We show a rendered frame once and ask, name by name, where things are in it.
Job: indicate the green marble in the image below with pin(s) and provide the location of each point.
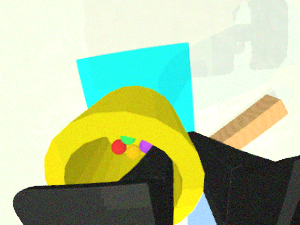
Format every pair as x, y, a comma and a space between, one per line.
126, 140

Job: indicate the red marble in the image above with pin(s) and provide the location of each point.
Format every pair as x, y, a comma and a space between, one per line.
118, 147

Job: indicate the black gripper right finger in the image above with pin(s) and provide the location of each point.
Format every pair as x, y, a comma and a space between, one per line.
244, 189

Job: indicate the purple marble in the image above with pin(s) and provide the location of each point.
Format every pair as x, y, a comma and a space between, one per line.
144, 146

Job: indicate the tan wooden bar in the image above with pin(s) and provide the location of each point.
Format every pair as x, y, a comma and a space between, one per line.
252, 123

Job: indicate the yellow cup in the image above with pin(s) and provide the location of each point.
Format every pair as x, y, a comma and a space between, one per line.
82, 152

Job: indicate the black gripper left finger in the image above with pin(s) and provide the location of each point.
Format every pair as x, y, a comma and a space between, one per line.
145, 196

